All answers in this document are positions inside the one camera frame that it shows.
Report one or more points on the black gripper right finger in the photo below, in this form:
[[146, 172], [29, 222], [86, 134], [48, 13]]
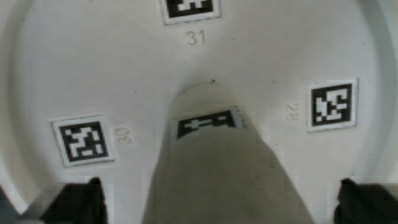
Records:
[[366, 204]]

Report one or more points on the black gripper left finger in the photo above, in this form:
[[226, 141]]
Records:
[[70, 204]]

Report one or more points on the white cylindrical table leg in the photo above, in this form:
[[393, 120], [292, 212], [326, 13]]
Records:
[[221, 183]]

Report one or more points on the white round table top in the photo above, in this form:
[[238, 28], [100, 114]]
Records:
[[102, 56]]

